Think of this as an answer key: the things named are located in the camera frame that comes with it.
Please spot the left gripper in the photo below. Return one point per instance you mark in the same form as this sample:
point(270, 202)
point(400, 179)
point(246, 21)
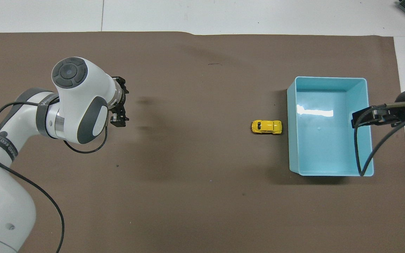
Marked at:
point(123, 94)

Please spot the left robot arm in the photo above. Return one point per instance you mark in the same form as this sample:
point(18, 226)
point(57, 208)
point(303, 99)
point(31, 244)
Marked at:
point(5, 207)

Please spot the yellow toy beetle car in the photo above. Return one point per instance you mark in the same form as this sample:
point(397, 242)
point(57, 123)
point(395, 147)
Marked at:
point(266, 127)

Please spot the light blue plastic bin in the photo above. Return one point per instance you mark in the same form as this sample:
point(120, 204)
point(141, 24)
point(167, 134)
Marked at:
point(325, 140)

